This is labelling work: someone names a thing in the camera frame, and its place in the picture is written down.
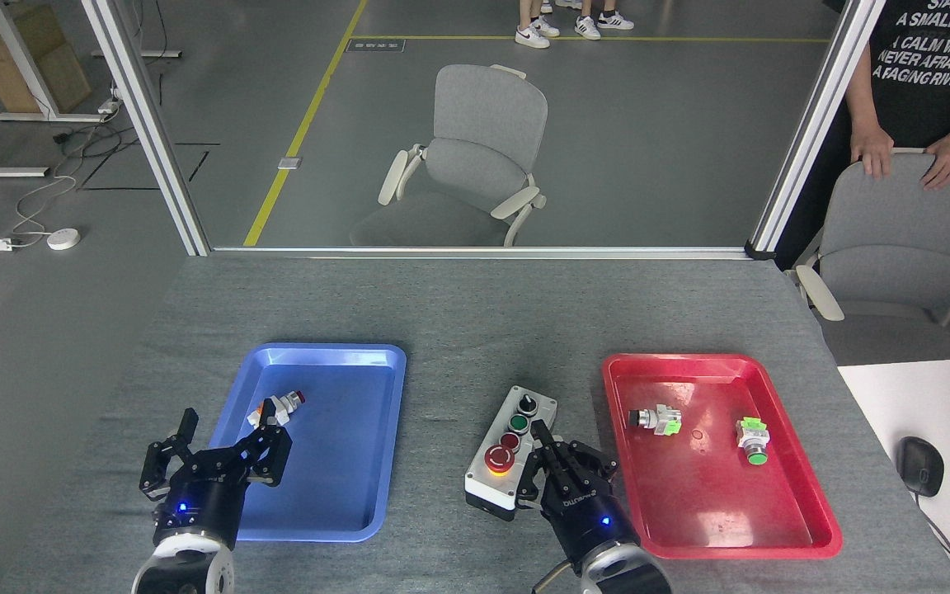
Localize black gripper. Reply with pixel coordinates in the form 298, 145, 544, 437
139, 408, 293, 549
516, 421, 641, 570

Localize grey four-button control box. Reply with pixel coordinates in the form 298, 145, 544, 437
464, 385, 558, 522

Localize cardboard box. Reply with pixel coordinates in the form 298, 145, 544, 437
0, 4, 92, 115

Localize person's right hand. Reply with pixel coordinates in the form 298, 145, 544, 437
850, 128, 895, 178

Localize person's left hand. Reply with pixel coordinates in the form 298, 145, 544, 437
920, 136, 950, 190

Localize blue plastic tray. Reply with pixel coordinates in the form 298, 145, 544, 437
211, 343, 407, 543

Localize red plastic tray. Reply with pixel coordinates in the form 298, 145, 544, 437
602, 353, 844, 560

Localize grey office chair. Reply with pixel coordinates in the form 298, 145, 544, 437
349, 64, 548, 248
795, 148, 950, 364

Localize black computer mouse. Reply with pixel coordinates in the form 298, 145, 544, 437
896, 436, 945, 497

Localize white side table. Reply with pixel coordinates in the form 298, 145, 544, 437
837, 356, 950, 594

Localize person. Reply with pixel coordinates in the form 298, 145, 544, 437
574, 0, 635, 40
515, 0, 561, 49
774, 0, 950, 269

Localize red push button switch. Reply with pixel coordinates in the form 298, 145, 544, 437
247, 391, 306, 430

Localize black push button switch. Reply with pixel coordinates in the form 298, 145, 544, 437
628, 404, 683, 436

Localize green push button switch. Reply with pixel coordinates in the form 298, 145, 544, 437
736, 417, 769, 466

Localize silver frame crossbar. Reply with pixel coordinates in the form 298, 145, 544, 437
209, 246, 752, 261

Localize white floor cable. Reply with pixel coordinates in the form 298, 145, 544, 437
9, 107, 117, 245

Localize black floor cables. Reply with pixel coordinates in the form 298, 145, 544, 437
53, 124, 125, 163

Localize silver frame post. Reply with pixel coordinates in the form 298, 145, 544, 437
745, 0, 887, 260
81, 0, 212, 257

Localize black mouse cable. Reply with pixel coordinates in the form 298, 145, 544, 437
916, 493, 950, 594

